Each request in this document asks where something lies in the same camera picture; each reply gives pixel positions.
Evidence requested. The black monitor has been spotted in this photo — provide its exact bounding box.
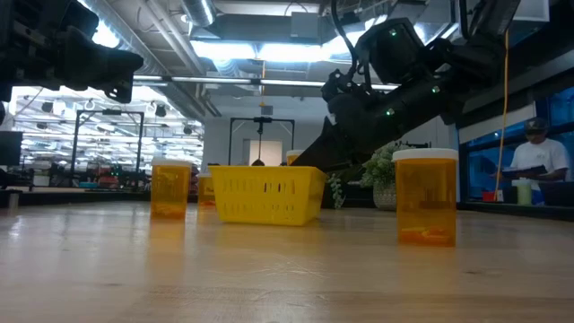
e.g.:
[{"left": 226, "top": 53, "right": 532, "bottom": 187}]
[{"left": 0, "top": 130, "right": 23, "bottom": 167}]

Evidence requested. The black frame rig with camera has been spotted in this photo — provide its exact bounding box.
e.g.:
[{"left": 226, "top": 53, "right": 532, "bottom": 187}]
[{"left": 228, "top": 116, "right": 296, "bottom": 167}]

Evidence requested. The amber pill bottle white cap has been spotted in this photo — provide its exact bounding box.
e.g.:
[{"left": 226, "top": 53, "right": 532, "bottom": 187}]
[
  {"left": 196, "top": 172, "right": 216, "bottom": 207},
  {"left": 285, "top": 149, "right": 307, "bottom": 167},
  {"left": 151, "top": 156, "right": 193, "bottom": 221},
  {"left": 391, "top": 148, "right": 459, "bottom": 248}
]

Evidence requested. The silver ceiling air duct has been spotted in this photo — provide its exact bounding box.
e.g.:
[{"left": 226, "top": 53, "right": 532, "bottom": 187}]
[{"left": 178, "top": 0, "right": 216, "bottom": 27}]

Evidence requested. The succulent plant in dark pot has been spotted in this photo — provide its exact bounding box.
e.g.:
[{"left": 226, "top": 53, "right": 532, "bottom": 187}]
[{"left": 325, "top": 165, "right": 362, "bottom": 210}]

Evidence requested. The standing person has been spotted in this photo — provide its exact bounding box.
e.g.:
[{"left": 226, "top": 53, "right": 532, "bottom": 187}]
[{"left": 495, "top": 117, "right": 570, "bottom": 205}]

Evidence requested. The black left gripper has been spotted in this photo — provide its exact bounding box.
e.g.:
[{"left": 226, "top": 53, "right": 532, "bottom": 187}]
[{"left": 42, "top": 26, "right": 144, "bottom": 104}]

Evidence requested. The bushy plant in white pot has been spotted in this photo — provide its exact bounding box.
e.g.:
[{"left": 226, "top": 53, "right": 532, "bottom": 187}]
[{"left": 361, "top": 143, "right": 413, "bottom": 212}]

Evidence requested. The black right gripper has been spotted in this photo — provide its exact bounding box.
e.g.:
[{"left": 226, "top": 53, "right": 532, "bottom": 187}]
[{"left": 291, "top": 69, "right": 407, "bottom": 168}]

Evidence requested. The black aluminium table frame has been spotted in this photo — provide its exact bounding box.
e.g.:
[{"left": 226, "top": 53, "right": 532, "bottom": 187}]
[{"left": 0, "top": 188, "right": 574, "bottom": 222}]

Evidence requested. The dark clipboard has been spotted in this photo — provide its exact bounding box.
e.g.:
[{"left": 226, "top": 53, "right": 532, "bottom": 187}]
[{"left": 500, "top": 164, "right": 549, "bottom": 179}]

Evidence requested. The large black frame rig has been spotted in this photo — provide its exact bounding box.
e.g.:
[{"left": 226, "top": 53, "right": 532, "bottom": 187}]
[{"left": 70, "top": 109, "right": 145, "bottom": 179}]

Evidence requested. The pale green cup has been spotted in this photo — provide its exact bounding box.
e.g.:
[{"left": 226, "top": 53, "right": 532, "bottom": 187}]
[{"left": 512, "top": 179, "right": 534, "bottom": 206}]

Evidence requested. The yellow plastic slotted basket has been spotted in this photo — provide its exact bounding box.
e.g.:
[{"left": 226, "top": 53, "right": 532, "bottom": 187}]
[{"left": 208, "top": 164, "right": 328, "bottom": 227}]

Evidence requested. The long ceiling light bar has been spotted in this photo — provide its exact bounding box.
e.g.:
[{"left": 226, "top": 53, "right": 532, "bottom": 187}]
[{"left": 133, "top": 74, "right": 400, "bottom": 93}]

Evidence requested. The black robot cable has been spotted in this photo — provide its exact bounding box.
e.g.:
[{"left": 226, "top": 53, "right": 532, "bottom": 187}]
[{"left": 330, "top": 0, "right": 360, "bottom": 80}]

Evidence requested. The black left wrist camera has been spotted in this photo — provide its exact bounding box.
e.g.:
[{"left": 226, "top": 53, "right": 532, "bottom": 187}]
[{"left": 57, "top": 0, "right": 100, "bottom": 39}]

